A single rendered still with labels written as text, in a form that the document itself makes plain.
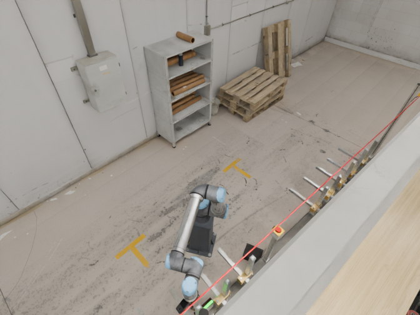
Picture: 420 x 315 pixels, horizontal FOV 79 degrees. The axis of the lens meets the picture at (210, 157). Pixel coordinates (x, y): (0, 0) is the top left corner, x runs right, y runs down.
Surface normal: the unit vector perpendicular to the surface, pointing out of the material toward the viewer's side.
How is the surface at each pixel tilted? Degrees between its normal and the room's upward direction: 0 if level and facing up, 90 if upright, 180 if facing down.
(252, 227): 0
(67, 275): 0
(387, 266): 0
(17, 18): 90
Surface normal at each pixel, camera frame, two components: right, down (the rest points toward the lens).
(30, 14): 0.72, 0.50
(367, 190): 0.03, -0.70
